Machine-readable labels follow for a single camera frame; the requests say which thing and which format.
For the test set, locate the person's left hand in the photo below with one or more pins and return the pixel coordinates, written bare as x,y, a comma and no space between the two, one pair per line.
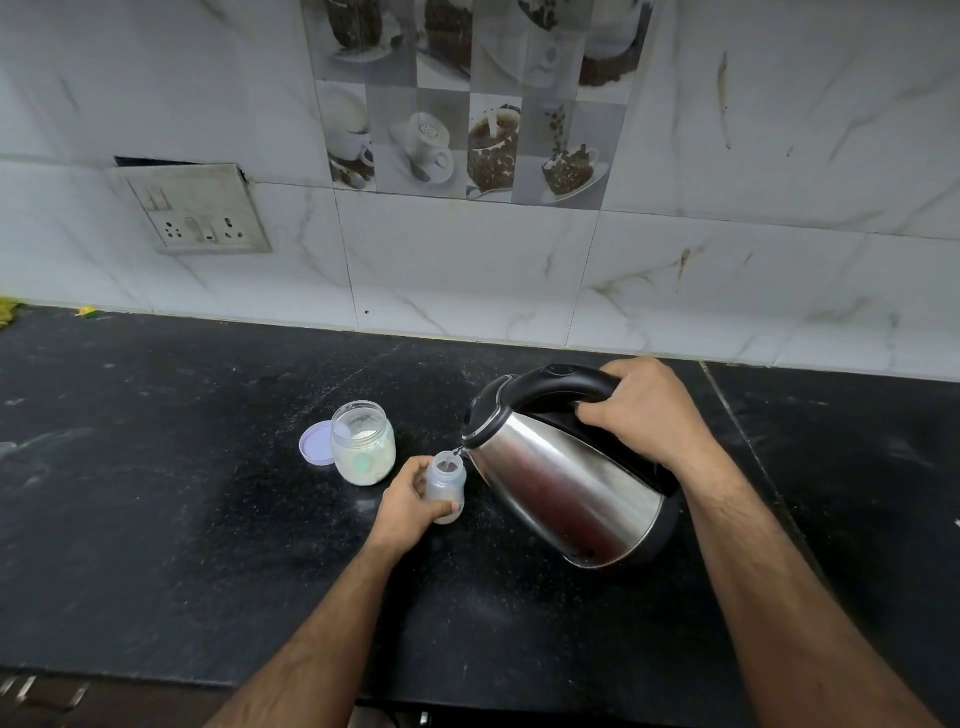
405,514

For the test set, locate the person's right hand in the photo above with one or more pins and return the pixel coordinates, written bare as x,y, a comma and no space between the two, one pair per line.
660,420

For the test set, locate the clear baby bottle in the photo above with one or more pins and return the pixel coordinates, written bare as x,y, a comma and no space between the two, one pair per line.
446,484

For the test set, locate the pale green measuring scoop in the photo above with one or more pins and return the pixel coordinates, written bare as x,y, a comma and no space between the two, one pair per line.
367,466

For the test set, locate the clear jar of white powder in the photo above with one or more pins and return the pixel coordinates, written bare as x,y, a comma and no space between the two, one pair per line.
364,450

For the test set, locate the lavender jar lid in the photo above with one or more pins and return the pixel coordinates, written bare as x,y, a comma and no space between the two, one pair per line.
313,446

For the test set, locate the stainless steel electric kettle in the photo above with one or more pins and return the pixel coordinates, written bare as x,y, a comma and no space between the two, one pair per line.
570,495

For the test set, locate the person's left forearm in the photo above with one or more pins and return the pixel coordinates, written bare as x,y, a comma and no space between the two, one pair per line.
307,652

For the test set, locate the person's right forearm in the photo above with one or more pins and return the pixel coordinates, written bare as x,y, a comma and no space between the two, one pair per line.
795,607

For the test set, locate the coffee print decorative tile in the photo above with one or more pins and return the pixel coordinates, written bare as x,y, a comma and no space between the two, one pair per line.
480,97

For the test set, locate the small yellow scrap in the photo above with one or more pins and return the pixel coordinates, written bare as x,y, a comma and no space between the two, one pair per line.
85,312

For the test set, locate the yellow green scrubber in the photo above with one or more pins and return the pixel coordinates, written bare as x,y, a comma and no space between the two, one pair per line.
7,313

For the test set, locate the white wall socket plate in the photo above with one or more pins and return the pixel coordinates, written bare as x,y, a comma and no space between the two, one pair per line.
195,214

